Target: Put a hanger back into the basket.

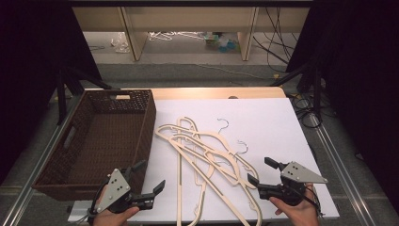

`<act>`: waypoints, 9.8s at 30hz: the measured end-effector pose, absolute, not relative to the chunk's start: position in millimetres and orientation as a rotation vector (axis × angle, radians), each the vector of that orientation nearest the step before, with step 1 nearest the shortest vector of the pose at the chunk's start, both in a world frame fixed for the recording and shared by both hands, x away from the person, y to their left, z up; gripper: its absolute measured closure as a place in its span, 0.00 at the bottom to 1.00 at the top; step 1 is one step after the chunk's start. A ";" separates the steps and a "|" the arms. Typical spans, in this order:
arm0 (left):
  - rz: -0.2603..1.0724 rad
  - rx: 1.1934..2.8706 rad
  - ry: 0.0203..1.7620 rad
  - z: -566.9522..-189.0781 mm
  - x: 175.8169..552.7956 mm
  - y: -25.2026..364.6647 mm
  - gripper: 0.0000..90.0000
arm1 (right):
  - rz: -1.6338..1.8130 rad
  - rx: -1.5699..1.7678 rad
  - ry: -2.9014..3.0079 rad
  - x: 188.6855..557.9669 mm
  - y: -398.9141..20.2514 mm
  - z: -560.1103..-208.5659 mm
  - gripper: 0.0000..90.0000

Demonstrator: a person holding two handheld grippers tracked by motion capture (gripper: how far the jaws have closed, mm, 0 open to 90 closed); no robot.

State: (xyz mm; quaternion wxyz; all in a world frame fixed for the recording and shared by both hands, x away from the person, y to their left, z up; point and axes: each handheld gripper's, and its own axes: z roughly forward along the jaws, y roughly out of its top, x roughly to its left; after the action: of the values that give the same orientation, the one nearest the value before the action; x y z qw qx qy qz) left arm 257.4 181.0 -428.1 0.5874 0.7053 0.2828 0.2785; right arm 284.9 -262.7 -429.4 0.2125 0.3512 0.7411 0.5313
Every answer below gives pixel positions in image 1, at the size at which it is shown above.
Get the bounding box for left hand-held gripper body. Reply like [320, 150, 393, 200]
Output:
[94, 168, 154, 215]

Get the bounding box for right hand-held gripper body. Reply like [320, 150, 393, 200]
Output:
[257, 160, 329, 207]

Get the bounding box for brown woven basket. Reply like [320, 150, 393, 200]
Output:
[31, 89, 157, 202]

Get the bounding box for person's left hand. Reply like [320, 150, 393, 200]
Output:
[91, 205, 141, 226]

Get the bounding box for person's right hand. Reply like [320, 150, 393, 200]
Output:
[269, 183, 320, 226]

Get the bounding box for white paper sheet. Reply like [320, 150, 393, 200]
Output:
[67, 97, 341, 224]

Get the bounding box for black metal stand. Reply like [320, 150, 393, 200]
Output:
[56, 65, 113, 126]
[268, 58, 325, 121]

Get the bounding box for black curtain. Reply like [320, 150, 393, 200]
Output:
[0, 0, 103, 186]
[285, 0, 399, 216]

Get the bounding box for clear plastic bag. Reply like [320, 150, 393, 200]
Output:
[110, 31, 131, 54]

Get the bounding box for colourful plastic packets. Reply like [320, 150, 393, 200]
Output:
[203, 32, 241, 54]

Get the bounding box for white hangers on floor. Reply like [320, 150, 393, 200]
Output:
[148, 30, 205, 42]

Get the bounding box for beige wooden desk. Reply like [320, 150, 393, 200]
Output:
[72, 6, 311, 62]

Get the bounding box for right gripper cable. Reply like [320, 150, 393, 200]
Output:
[302, 184, 325, 218]

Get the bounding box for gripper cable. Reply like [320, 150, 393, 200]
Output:
[74, 182, 106, 224]
[302, 184, 325, 218]

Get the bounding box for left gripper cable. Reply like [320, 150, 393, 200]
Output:
[74, 182, 106, 224]

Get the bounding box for aluminium rail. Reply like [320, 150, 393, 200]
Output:
[0, 93, 83, 226]
[308, 112, 378, 226]

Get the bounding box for coiled black cables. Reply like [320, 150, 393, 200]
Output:
[289, 93, 325, 130]

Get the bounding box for thin floor cable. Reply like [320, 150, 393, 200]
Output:
[195, 63, 275, 80]

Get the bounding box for black hanging cables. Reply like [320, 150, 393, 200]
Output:
[252, 7, 299, 73]

